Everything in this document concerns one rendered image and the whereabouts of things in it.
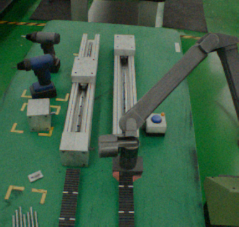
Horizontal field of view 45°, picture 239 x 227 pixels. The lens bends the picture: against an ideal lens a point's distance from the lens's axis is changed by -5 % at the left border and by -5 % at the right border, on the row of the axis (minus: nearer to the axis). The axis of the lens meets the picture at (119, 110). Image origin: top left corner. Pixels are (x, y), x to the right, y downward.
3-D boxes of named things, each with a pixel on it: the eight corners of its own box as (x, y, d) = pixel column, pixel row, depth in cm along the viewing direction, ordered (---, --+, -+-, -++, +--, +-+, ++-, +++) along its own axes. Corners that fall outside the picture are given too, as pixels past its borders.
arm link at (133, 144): (141, 146, 90) (138, 133, 94) (118, 147, 89) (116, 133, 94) (139, 160, 95) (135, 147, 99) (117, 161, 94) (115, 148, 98)
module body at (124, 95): (137, 150, 120) (139, 136, 115) (111, 149, 120) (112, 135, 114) (131, 48, 180) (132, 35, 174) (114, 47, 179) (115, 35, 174)
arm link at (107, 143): (136, 117, 90) (132, 118, 99) (98, 118, 89) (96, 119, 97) (138, 157, 90) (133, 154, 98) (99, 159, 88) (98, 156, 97)
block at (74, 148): (94, 167, 113) (93, 151, 107) (61, 165, 113) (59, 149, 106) (95, 149, 120) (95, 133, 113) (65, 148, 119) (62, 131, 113)
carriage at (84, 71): (95, 88, 140) (95, 76, 135) (71, 86, 139) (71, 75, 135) (97, 68, 151) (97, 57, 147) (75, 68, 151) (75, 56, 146)
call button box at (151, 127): (164, 136, 127) (167, 126, 122) (141, 136, 126) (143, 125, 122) (162, 123, 133) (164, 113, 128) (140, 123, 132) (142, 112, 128)
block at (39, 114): (56, 130, 126) (54, 113, 120) (30, 131, 125) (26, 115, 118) (56, 113, 134) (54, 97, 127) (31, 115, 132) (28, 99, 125)
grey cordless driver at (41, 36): (59, 73, 156) (56, 37, 142) (24, 70, 157) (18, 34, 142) (63, 66, 162) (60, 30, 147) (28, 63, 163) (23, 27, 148)
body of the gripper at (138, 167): (112, 158, 103) (113, 144, 98) (142, 159, 103) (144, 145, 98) (112, 173, 98) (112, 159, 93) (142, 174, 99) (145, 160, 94)
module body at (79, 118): (89, 149, 120) (89, 134, 114) (65, 148, 119) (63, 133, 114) (99, 47, 179) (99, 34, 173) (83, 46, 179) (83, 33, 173)
